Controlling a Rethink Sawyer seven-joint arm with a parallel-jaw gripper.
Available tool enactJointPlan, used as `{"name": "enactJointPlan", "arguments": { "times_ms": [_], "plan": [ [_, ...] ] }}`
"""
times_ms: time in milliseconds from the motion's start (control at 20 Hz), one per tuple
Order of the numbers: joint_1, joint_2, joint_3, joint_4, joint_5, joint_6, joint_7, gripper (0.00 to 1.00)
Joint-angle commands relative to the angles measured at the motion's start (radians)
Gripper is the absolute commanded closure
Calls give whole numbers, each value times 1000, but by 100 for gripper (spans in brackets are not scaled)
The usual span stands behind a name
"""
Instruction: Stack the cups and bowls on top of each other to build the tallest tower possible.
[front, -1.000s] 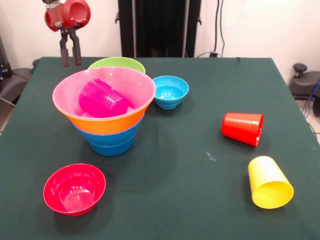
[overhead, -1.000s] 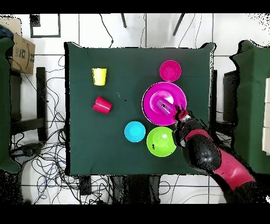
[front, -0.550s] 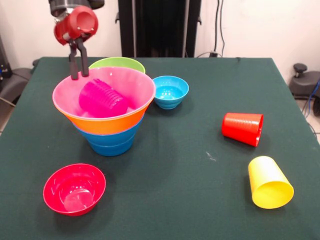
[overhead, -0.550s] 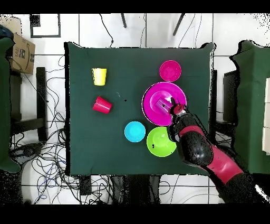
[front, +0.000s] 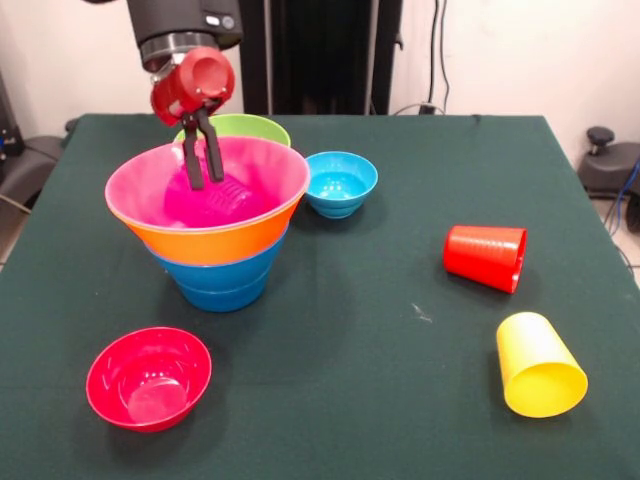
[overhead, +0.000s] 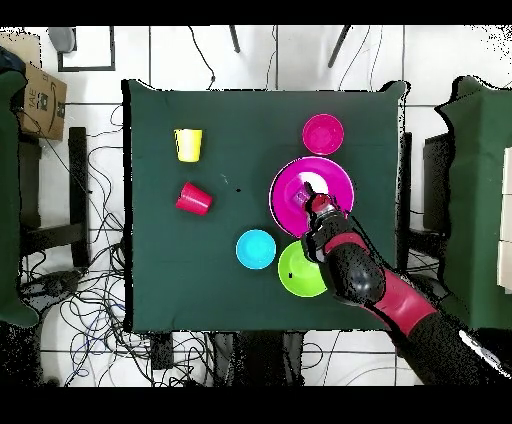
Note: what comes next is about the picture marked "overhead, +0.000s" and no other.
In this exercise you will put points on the purple cup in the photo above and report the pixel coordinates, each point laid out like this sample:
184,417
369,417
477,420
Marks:
300,196

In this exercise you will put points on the large pink bowl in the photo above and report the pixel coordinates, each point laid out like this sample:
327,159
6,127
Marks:
286,208

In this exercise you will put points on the small crimson bowl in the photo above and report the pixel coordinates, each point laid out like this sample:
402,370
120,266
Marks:
323,134

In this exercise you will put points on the red cup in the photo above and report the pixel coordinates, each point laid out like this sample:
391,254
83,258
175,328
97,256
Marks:
194,199

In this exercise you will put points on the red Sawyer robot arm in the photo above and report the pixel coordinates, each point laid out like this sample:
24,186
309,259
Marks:
356,272

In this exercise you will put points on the green bowl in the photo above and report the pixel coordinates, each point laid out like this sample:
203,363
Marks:
298,276

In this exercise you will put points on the small light blue bowl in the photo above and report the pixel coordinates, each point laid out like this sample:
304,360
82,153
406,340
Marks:
256,249

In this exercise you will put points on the dark green tablecloth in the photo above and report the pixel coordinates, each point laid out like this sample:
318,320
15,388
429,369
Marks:
240,140

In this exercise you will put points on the black chair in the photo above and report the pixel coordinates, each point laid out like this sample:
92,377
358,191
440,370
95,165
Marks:
436,180

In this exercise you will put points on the yellow cup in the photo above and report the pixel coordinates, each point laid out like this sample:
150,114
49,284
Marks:
188,145

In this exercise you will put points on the black tripod leg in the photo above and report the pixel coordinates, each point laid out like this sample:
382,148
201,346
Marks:
338,48
235,42

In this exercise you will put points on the green clothed side table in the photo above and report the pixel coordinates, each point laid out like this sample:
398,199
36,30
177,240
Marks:
476,160
8,200

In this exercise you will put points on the black power adapter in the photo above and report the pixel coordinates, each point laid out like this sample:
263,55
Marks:
162,354

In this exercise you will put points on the cardboard box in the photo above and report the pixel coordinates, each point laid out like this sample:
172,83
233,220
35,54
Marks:
44,108

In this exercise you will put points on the person's shoe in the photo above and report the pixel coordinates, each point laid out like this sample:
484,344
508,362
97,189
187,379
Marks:
62,38

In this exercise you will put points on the black pedestal leg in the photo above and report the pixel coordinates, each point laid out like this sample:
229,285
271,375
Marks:
428,284
52,284

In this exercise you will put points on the black stool frame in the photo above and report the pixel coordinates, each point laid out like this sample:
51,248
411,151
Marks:
78,180

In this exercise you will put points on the black square floor frame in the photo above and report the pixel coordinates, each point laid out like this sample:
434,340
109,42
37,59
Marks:
112,48

